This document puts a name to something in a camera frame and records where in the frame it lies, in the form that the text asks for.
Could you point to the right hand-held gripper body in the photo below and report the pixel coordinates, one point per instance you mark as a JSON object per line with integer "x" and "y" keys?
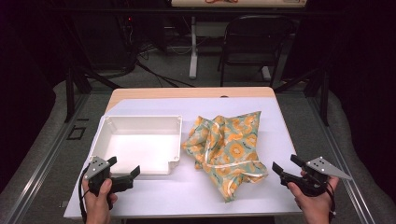
{"x": 322, "y": 168}

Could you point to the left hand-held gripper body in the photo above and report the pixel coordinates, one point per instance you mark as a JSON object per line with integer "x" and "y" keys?
{"x": 96, "y": 166}

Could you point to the white plastic box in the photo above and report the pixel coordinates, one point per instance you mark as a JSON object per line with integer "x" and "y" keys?
{"x": 140, "y": 146}

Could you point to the orange patterned cloth bag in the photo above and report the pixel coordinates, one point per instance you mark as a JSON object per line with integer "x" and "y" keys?
{"x": 229, "y": 149}

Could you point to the person's right hand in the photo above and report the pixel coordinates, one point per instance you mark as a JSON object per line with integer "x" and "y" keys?
{"x": 316, "y": 205}

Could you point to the person's left hand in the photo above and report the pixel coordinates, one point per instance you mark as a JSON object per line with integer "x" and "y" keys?
{"x": 98, "y": 205}

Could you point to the white table cover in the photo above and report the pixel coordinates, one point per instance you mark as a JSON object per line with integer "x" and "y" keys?
{"x": 186, "y": 193}

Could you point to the black metal stand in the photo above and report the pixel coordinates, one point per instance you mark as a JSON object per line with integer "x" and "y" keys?
{"x": 70, "y": 93}
{"x": 325, "y": 93}

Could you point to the white desk leg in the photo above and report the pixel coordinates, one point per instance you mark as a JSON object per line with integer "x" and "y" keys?
{"x": 193, "y": 49}
{"x": 266, "y": 73}

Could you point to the black folding chair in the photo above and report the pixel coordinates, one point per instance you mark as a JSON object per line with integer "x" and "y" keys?
{"x": 253, "y": 37}

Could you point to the aluminium floor rail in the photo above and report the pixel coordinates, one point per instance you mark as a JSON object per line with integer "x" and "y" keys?
{"x": 40, "y": 161}
{"x": 342, "y": 168}

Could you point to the small grey bracket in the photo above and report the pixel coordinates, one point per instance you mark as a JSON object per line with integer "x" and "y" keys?
{"x": 63, "y": 204}

